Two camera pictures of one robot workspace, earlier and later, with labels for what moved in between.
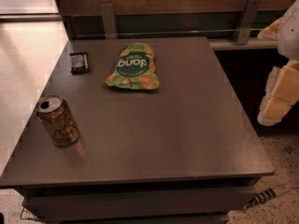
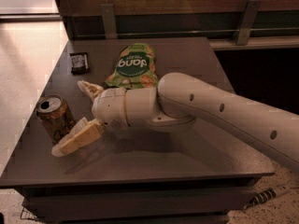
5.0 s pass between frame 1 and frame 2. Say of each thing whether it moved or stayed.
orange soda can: stayed
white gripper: moved
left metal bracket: stayed
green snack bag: stayed
